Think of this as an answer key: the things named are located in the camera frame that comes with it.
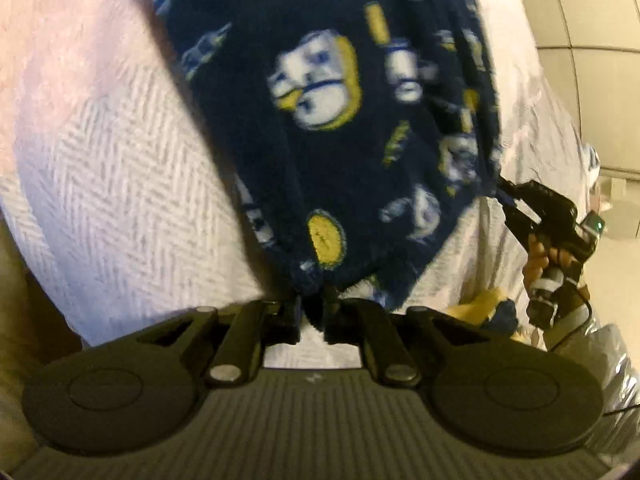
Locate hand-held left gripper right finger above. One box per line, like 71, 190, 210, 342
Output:
324, 296, 484, 389

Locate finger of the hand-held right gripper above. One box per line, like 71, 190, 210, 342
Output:
497, 178, 540, 212
503, 203, 545, 237

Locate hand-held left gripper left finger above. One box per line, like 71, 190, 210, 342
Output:
132, 297, 303, 389

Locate navy cartoon print pants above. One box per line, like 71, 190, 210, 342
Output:
145, 0, 504, 332

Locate person's right hand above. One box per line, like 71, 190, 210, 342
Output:
522, 236, 582, 292

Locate navy top with yellow lining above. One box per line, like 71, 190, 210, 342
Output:
442, 287, 521, 339

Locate cream wardrobe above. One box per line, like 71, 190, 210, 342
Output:
510, 0, 640, 181

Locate striped grey pink bedspread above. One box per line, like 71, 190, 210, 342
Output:
0, 0, 601, 352

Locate black cable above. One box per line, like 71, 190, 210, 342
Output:
547, 287, 599, 354

